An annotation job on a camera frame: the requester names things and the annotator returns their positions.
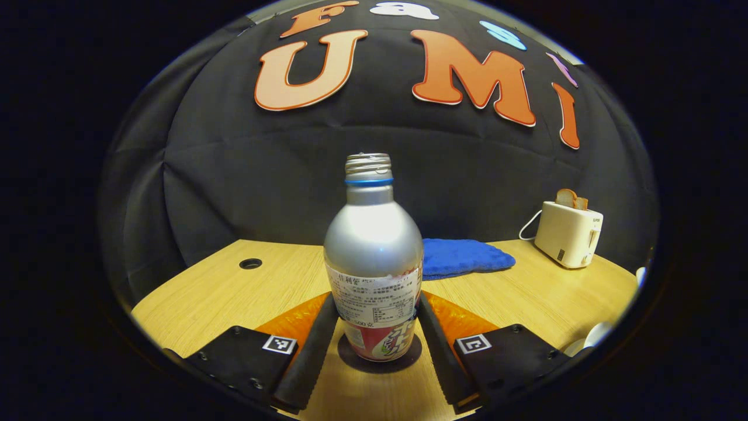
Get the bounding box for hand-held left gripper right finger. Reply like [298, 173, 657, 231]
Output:
[416, 291, 570, 410]

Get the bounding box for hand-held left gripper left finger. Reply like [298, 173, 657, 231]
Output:
[164, 291, 341, 413]

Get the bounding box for dark round coaster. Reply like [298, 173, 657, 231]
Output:
[337, 332, 423, 374]

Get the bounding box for silver water bottle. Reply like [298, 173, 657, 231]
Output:
[323, 153, 424, 362]

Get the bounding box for white teacup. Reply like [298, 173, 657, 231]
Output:
[583, 321, 614, 350]

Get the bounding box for blue cloth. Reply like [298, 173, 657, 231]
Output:
[422, 238, 517, 281]

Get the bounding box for cream toaster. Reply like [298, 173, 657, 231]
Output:
[534, 201, 604, 270]

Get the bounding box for black backdrop cloth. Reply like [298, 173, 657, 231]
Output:
[98, 0, 661, 310]

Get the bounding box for white toaster cable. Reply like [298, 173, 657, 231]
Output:
[519, 209, 543, 241]

